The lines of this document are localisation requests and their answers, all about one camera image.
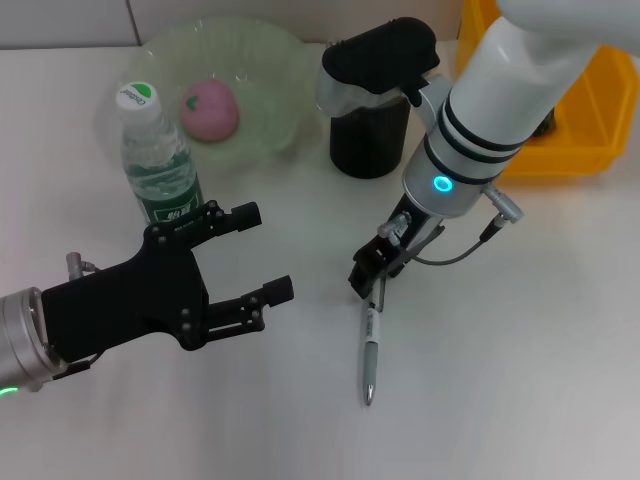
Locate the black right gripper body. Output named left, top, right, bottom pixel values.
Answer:
left=348, top=195, right=447, bottom=302

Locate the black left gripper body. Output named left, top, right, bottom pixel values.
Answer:
left=40, top=222, right=210, bottom=377

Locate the silver ballpoint pen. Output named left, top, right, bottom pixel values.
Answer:
left=360, top=276, right=388, bottom=407

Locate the clear green-label water bottle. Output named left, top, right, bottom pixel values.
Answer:
left=114, top=79, right=206, bottom=226

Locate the pink peach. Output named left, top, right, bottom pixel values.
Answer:
left=179, top=78, right=240, bottom=144

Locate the black mesh pen holder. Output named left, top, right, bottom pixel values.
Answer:
left=328, top=95, right=412, bottom=180

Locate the translucent green fruit plate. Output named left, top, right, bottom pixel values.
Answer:
left=122, top=17, right=326, bottom=169

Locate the crumpled green plastic wrapper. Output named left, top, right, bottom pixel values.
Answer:
left=532, top=110, right=558, bottom=138

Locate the yellow plastic bin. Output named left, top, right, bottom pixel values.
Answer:
left=453, top=0, right=640, bottom=179

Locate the left gripper cable with plug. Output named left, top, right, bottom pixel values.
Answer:
left=66, top=252, right=100, bottom=282

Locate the gripper cable with plug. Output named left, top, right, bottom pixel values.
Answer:
left=66, top=252, right=100, bottom=282
left=377, top=182, right=526, bottom=266

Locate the right gripper cable with plug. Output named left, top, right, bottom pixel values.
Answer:
left=377, top=182, right=526, bottom=266

